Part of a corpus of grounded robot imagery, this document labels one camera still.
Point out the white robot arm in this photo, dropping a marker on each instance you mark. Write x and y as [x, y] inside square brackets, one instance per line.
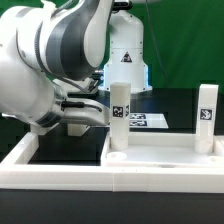
[67, 42]

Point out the white U-shaped obstacle fence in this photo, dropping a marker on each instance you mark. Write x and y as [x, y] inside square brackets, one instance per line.
[17, 173]

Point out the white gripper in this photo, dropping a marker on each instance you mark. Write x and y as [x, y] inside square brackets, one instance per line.
[85, 112]

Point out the AprilTag marker sheet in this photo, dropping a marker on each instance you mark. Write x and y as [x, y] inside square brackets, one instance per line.
[147, 120]

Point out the white desk tabletop panel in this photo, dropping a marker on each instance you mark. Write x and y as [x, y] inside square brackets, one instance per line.
[164, 150]

